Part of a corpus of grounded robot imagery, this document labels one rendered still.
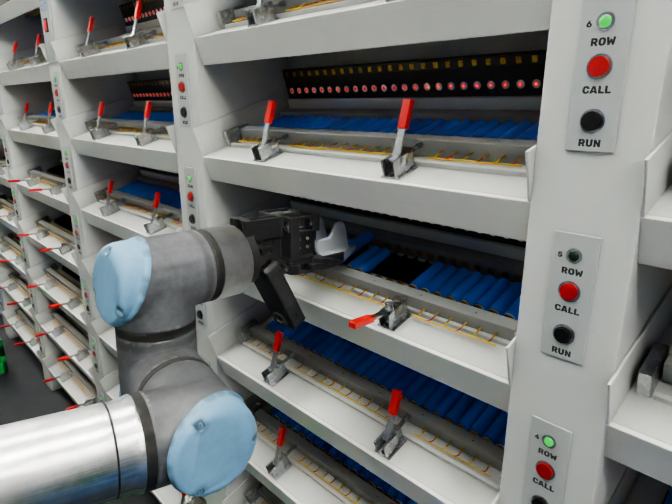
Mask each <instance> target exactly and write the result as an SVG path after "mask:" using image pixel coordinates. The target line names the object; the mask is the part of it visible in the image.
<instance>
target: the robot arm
mask: <svg viewBox="0 0 672 504"><path fill-rule="evenodd" d="M279 211H281V212H279ZM271 212H274V213H271ZM310 218H312V222H310ZM355 248H356V244H355V243H353V244H348V240H347V235H346V229H345V224H344V223H343V222H342V221H337V222H335V224H334V225H333V228H332V230H331V233H330V235H329V236H328V237H327V234H326V229H325V225H324V221H323V219H322V217H320V214H315V215H308V216H301V215H300V212H299V211H295V210H289V208H280V209H272V210H264V211H259V217H253V218H242V217H232V218H230V225H222V226H215V227H208V228H202V229H197V230H189V231H182V232H175V233H168V234H162V235H155V236H148V237H140V236H135V237H131V238H129V239H128V240H123V241H118V242H112V243H109V244H107V245H106V246H104V247H103V248H102V249H101V250H100V252H99V253H98V255H97V257H96V260H95V263H94V268H93V291H95V302H96V306H97V309H98V311H99V313H100V315H101V317H102V319H103V320H104V321H105V322H106V323H107V324H109V325H112V326H115V338H116V349H117V360H118V371H119V382H120V390H119V398H118V399H115V400H110V401H106V402H101V403H97V404H93V405H88V406H84V407H80V408H75V409H71V410H66V411H62V412H58V413H53V414H49V415H44V416H40V417H36V418H31V419H27V420H22V421H18V422H14V423H9V424H5V425H0V504H106V503H109V502H112V501H115V500H118V499H121V498H124V497H127V496H130V495H133V494H134V495H141V494H144V493H147V492H150V491H154V490H156V489H159V488H162V487H165V486H168V485H171V484H172V486H173V487H174V488H175V489H176V490H178V491H179V492H182V493H185V494H187V495H190V496H206V495H210V494H213V493H215V492H218V491H220V490H221V489H223V488H225V487H226V486H228V485H229V484H230V483H232V482H233V481H234V480H235V479H236V478H237V477H238V476H239V475H240V474H241V473H242V471H243V470H244V469H245V467H246V466H247V464H248V462H249V461H250V459H251V457H252V454H253V452H254V449H255V445H256V440H257V426H256V422H255V419H254V416H253V415H252V413H251V411H250V410H249V409H248V408H247V406H246V404H245V402H244V400H243V399H242V397H241V396H240V395H238V394H237V393H235V392H233V391H232V390H231V389H230V388H229V387H228V386H227V385H226V384H225V383H224V382H223V380H222V379H221V378H220V377H219V376H218V375H217V374H216V373H215V372H214V371H213V370H212V368H211V367H210V366H209V365H208V364H207V363H206V362H205V361H204V360H203V359H202V358H201V357H200V356H199V355H198V351H197V334H196V311H195V306H196V305H198V304H202V303H205V302H209V301H213V300H217V299H221V298H225V297H229V296H233V295H236V294H240V293H243V292H244V291H246V290H247V289H248V287H249V286H250V284H251V283H253V282H254V284H255V285H256V287H257V289H258V291H259V293H260V295H261V296H262V298H263V300H264V302H265V304H266V306H267V307H268V309H269V311H270V313H271V315H272V317H273V318H274V320H275V322H276V323H277V324H278V325H281V326H283V327H288V328H291V329H293V330H295V329H296V328H297V327H298V326H299V325H300V324H301V323H302V322H303V321H304V319H305V316H304V314H303V312H302V310H301V308H300V306H299V304H298V302H297V300H296V298H295V296H294V294H293V292H292V290H291V288H290V286H289V284H288V282H287V280H286V278H285V276H284V275H285V274H288V275H300V274H307V273H311V272H313V271H317V270H324V269H329V268H332V267H335V266H337V265H338V264H340V263H342V262H343V261H344V260H345V259H346V258H348V257H349V256H350V255H351V254H352V252H353V251H354V250H355Z"/></svg>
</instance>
